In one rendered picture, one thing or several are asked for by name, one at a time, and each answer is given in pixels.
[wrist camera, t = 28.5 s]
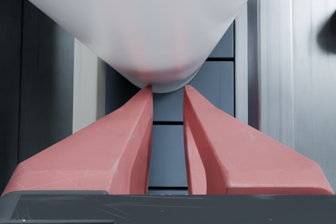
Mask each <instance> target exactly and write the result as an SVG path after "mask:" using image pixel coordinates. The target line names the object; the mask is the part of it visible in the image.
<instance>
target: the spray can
mask: <svg viewBox="0 0 336 224"><path fill-rule="evenodd" d="M29 1H30V2H31V3H32V4H34V5H35V6H36V7H37V8H39V9H40V10H41V11H42V12H44V13H45V14H46V15H47V16H49V17H50V18H51V19H52V20H54V21H55V22H56V23H57V24H59V25H60V26H61V27H62V28H64V29H65V30H66V31H67V32H69V33H70V34H71V35H72V36H74V37H75V38H76V39H77V40H79V41H80V42H81V43H82V44H84V45H85V46H86V47H87V48H89V49H90V50H91V51H92V52H94V53H95V54H96V55H97V56H99V57H100V58H101V59H102V60H104V61H105V62H106V63H107V64H109V65H110V66H111V67H112V68H114V69H115V70H116V71H117V72H119V73H120V74H121V75H122V76H124V77H125V78H126V79H127V80H128V81H129V82H130V83H131V84H133V85H134V86H135V87H137V88H138V89H140V90H141V89H142V88H143V87H145V86H152V93H153V94H168V93H172V92H175V91H178V90H179V89H181V88H183V87H184V85H187V84H189V83H190V82H191V81H192V80H193V78H194V77H195V76H196V75H197V73H198V71H199V70H200V68H201V66H202V65H203V64H204V62H205V61H206V59H207V58H208V56H209V55H210V53H211V52H212V51H213V49H214V48H215V46H216V45H217V43H218V42H219V41H220V39H221V38H222V36H223V35H224V33H225V32H226V31H227V29H228V28H229V26H230V25H231V23H232V22H233V20H234V19H235V18H236V16H237V15H238V13H239V12H240V10H241V9H242V8H243V6H244V5H245V3H246V2H247V0H29Z"/></svg>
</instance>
